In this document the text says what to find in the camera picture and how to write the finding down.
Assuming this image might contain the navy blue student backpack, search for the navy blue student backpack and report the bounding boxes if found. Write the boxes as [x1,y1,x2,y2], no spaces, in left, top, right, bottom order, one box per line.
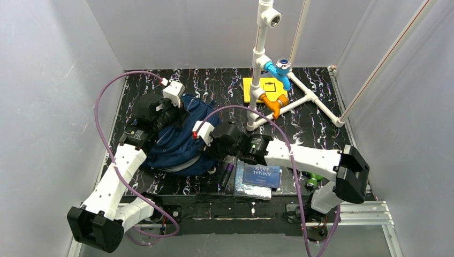
[144,94,219,177]

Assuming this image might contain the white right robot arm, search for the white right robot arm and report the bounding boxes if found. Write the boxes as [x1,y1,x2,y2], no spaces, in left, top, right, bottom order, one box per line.
[193,122,370,215]

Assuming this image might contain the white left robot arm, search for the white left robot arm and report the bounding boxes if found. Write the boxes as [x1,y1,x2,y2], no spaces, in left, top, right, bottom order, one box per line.
[67,93,189,253]

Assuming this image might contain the purple black marker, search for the purple black marker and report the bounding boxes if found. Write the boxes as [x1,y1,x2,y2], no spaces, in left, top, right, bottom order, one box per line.
[220,163,234,188]

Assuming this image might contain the Animal Farm book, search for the Animal Farm book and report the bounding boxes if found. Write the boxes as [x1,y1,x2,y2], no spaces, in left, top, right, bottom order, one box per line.
[242,164,281,188]

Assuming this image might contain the blue book underneath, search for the blue book underneath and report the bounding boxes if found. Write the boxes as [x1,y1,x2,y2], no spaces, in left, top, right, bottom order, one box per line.
[233,160,272,200]

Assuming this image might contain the orange plastic tap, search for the orange plastic tap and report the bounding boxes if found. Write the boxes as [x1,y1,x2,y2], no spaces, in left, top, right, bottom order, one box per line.
[259,93,290,119]

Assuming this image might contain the yellow notebook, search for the yellow notebook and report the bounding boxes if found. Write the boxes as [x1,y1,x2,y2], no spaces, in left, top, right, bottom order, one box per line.
[243,77,288,103]

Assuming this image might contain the blue plastic tap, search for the blue plastic tap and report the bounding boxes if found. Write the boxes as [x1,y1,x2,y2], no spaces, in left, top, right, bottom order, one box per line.
[263,58,291,91]

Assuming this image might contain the green white plastic tap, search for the green white plastic tap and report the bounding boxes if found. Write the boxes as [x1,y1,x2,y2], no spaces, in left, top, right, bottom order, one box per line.
[302,172,324,191]

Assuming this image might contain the thin white rear pole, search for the thin white rear pole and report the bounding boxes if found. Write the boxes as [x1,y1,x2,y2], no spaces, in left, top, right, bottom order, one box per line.
[290,0,311,65]

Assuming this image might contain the white pole with red stripe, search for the white pole with red stripe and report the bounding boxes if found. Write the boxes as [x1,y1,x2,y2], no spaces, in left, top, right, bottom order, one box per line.
[335,0,437,127]

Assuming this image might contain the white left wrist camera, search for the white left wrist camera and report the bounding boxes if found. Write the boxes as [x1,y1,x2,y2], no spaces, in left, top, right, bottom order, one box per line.
[161,79,185,108]

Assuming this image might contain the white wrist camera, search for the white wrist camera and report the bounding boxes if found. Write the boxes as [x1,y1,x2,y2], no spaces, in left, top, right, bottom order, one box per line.
[192,120,220,147]
[161,79,185,108]

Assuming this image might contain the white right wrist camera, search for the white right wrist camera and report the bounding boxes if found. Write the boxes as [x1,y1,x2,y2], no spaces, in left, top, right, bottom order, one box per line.
[192,120,220,147]

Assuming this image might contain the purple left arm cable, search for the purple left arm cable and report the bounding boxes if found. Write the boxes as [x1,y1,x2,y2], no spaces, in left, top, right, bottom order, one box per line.
[94,70,181,247]

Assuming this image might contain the white PVC pipe frame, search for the white PVC pipe frame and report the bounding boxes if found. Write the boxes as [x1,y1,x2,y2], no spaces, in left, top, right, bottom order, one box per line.
[246,1,338,131]

